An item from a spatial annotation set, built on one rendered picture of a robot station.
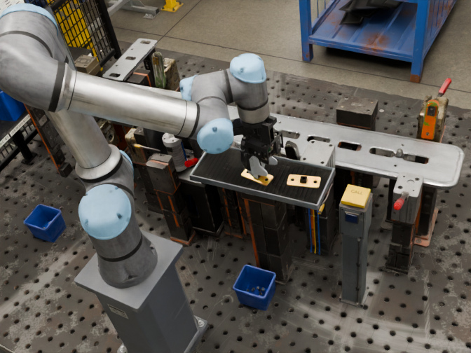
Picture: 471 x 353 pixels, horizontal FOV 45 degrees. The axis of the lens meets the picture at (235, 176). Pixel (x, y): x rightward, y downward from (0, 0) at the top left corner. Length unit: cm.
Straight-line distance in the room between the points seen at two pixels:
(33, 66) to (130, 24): 372
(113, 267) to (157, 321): 21
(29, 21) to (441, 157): 120
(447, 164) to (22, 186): 163
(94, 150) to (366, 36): 279
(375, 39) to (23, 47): 298
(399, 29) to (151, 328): 290
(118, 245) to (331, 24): 295
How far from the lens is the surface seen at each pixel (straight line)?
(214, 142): 115
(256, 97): 128
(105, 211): 130
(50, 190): 239
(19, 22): 118
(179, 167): 183
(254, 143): 137
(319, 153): 163
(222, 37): 435
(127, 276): 143
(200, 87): 124
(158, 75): 219
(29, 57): 110
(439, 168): 176
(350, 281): 171
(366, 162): 176
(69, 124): 129
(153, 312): 149
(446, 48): 408
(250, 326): 178
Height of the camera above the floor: 223
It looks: 45 degrees down
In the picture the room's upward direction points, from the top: 11 degrees counter-clockwise
